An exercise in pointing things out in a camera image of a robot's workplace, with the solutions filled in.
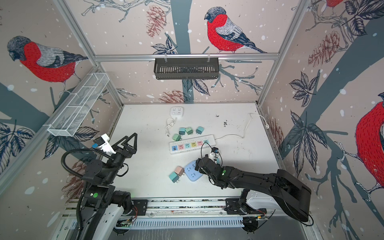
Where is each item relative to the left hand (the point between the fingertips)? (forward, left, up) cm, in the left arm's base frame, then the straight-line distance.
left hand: (130, 136), depth 64 cm
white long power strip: (+11, -19, -29) cm, 37 cm away
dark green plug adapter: (+17, -16, -29) cm, 37 cm away
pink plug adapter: (-5, -19, -29) cm, 35 cm away
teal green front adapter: (-8, -17, -29) cm, 35 cm away
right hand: (-2, -31, -28) cm, 42 cm away
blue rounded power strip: (-7, -27, -29) cm, 40 cm away
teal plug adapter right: (+24, -32, -30) cm, 50 cm away
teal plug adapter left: (+23, -19, -31) cm, 43 cm away
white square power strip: (+41, -14, -30) cm, 53 cm away
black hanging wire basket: (+60, -22, -4) cm, 64 cm away
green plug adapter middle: (+23, -24, -29) cm, 44 cm away
